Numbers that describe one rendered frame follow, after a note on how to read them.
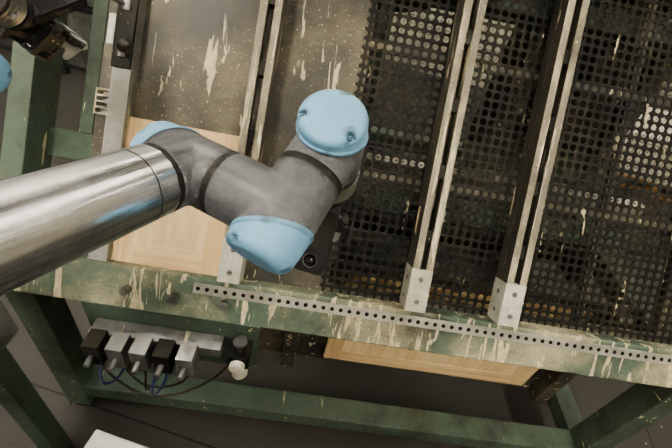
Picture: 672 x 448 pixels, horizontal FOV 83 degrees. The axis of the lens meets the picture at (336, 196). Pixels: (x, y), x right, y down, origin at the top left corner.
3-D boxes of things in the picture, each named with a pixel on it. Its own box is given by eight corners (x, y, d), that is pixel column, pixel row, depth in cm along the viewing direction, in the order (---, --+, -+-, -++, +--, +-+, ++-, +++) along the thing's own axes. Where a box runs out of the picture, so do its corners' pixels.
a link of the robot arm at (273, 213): (209, 241, 43) (263, 166, 47) (294, 288, 40) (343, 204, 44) (180, 212, 36) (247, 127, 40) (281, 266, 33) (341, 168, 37)
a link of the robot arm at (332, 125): (275, 128, 37) (318, 70, 40) (284, 179, 47) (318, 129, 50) (347, 164, 36) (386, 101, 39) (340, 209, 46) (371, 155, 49)
